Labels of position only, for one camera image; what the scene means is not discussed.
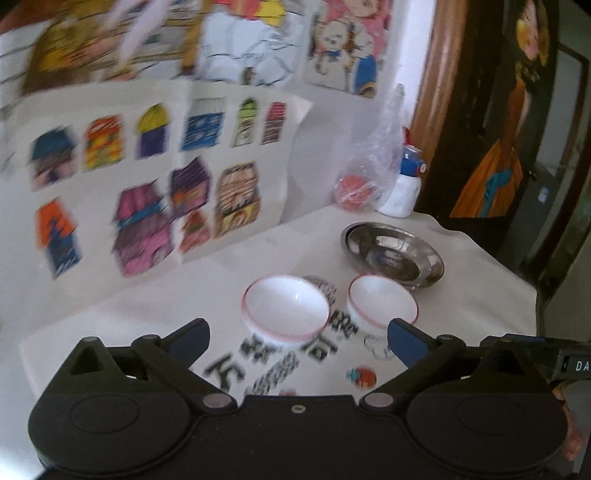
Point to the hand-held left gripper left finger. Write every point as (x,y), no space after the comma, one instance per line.
(187,344)

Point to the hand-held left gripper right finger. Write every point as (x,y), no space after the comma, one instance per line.
(408,344)

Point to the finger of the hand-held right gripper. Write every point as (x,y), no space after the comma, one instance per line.
(535,346)

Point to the white floral bowl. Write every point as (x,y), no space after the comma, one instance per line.
(381,304)

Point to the large steel plate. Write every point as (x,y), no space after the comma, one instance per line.
(431,274)

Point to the white bowl red rim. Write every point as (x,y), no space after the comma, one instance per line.
(286,309)

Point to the person's right hand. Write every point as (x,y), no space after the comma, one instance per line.
(571,434)

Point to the white printed table cloth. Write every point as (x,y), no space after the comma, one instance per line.
(461,314)

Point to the coloured houses drawing paper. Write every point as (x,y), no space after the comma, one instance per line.
(152,207)

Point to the dark grey cabinet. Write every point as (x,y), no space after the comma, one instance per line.
(561,207)

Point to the white bottle blue lid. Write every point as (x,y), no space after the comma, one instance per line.
(404,194)

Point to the red crumpled object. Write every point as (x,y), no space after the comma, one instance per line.
(355,194)

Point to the dark orange dress poster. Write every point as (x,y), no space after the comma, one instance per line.
(498,175)

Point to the clear plastic bag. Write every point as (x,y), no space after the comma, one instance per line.
(385,138)

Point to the cartoon child bear poster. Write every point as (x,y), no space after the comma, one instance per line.
(351,46)

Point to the brown wooden frame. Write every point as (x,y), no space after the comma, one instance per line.
(443,92)

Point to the large coloured wall poster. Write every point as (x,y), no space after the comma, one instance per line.
(92,60)

